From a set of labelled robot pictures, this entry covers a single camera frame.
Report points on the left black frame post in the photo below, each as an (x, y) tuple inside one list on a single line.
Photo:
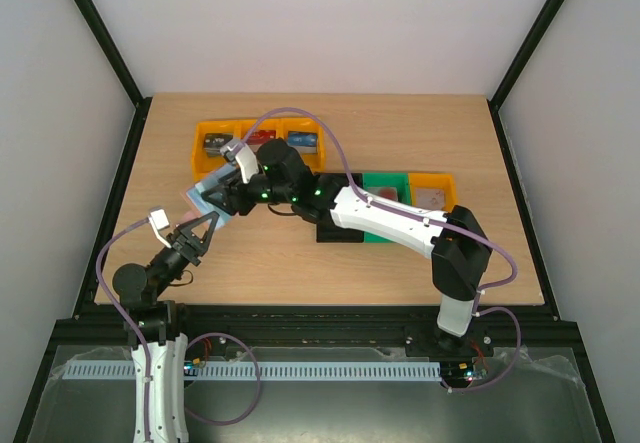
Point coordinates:
[(107, 44)]

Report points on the pink card in bin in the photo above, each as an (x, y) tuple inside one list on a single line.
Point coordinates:
[(430, 198)]

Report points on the pink card holder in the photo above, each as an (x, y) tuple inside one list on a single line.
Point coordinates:
[(198, 207)]

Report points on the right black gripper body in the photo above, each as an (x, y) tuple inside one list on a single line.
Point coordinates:
[(232, 194)]

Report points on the black frame post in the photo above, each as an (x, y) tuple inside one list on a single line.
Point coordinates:
[(107, 44), (533, 38)]

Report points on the blue card stack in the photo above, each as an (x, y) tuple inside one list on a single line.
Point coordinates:
[(303, 142)]

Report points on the black card stack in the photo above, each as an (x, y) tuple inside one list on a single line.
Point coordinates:
[(214, 142)]

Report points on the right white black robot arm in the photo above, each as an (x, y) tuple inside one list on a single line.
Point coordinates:
[(276, 174)]

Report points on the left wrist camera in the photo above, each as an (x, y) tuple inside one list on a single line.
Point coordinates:
[(158, 220)]

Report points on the black bin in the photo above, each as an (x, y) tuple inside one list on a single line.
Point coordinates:
[(327, 231)]

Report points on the yellow bin far right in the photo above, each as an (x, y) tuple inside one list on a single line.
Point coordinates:
[(442, 181)]

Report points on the yellow bin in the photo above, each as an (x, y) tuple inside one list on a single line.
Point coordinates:
[(243, 127), (317, 161), (442, 181), (201, 165)]

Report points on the white slotted cable duct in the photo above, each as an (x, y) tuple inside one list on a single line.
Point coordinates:
[(269, 371)]

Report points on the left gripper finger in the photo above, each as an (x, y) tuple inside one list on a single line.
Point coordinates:
[(189, 227), (210, 221)]

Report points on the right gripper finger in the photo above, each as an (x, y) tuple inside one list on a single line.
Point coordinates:
[(220, 180), (220, 198)]

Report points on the green bin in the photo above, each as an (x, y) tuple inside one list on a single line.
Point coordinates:
[(398, 180)]

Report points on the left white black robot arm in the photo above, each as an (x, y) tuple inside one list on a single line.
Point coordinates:
[(158, 344)]

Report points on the red white card stack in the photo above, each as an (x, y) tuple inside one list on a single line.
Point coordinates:
[(386, 192)]

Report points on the yellow bin middle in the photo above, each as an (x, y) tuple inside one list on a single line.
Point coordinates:
[(243, 127)]

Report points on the yellow bin left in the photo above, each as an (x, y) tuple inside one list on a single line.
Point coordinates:
[(201, 165)]

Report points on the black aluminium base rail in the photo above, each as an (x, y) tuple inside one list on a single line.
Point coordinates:
[(411, 327)]

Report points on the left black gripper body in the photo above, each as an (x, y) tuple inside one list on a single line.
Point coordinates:
[(189, 250)]

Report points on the right black frame post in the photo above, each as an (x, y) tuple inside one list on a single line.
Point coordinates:
[(533, 38)]

